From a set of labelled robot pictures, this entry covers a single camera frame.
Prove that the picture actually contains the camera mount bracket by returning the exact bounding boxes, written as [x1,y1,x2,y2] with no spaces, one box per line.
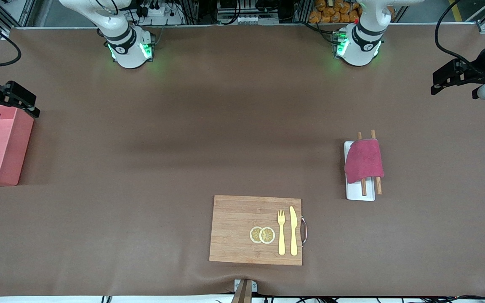
[231,279,259,303]

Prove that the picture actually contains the white power strip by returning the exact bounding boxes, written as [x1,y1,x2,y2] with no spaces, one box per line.
[135,4,184,26]
[218,14,264,25]

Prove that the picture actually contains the dark red cloth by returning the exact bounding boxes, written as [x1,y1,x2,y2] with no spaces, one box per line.
[344,139,384,184]

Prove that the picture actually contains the wooden cutting board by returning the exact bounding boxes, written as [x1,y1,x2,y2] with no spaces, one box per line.
[209,195,308,266]

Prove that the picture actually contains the white rectangular tray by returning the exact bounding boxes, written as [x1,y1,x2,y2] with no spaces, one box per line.
[344,130,383,202]

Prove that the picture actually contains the orange snack packets pile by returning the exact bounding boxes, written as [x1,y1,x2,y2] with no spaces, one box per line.
[309,0,394,24]

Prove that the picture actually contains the yellow plastic knife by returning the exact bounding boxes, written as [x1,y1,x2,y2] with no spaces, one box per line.
[289,206,299,256]

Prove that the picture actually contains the yellow plastic fork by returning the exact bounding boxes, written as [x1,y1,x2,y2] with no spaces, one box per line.
[277,209,286,256]

